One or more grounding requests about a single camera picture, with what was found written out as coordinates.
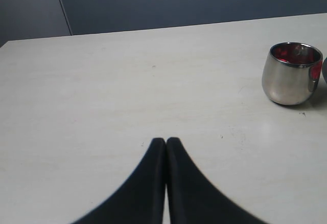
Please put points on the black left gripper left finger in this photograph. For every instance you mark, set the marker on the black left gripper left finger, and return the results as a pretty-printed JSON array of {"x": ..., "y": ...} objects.
[{"x": 141, "y": 198}]

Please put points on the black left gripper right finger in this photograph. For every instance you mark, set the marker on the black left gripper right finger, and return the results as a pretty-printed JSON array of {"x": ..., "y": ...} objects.
[{"x": 192, "y": 197}]

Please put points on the stainless steel cup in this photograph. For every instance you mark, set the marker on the stainless steel cup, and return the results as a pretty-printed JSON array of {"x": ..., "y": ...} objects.
[{"x": 295, "y": 82}]

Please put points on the stainless steel bowl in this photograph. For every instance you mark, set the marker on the stainless steel bowl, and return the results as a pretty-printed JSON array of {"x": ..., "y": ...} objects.
[{"x": 324, "y": 70}]

